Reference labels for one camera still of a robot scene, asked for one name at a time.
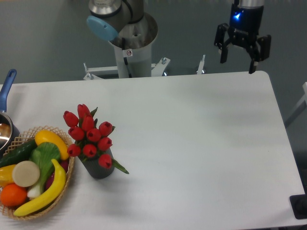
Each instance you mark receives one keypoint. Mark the white frame at right edge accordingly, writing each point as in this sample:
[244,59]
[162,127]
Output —
[299,107]

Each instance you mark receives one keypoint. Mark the red tulip bouquet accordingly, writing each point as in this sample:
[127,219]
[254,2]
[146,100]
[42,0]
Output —
[90,137]

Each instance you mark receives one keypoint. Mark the orange fruit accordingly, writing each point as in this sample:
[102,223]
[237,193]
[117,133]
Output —
[13,195]

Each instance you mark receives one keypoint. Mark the yellow banana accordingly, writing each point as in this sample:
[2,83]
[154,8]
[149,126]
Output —
[48,196]

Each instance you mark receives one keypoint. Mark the green cucumber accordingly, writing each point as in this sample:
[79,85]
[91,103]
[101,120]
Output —
[18,154]

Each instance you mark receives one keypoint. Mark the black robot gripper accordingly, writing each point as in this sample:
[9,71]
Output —
[243,29]

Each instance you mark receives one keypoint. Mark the beige round disc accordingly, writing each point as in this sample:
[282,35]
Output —
[25,173]

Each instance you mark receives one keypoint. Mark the woven wicker basket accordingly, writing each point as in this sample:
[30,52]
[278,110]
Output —
[66,164]

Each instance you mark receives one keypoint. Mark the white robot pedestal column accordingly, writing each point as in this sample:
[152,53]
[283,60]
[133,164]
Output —
[133,63]

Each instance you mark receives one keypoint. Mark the dark grey vase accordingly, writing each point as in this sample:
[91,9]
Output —
[94,169]

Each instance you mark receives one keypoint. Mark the black device at table edge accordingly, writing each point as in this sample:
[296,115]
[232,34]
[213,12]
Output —
[299,206]

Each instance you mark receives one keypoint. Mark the blue handled saucepan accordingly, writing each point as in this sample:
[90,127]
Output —
[8,131]

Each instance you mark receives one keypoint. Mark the white metal base frame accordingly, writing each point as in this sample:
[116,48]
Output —
[157,69]

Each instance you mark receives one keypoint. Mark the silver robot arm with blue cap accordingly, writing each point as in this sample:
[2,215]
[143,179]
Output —
[131,32]

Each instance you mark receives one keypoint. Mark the yellow bell pepper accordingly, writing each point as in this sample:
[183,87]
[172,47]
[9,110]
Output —
[6,175]

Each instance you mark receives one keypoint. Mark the green bok choy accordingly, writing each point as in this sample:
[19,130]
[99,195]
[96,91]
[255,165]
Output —
[42,156]

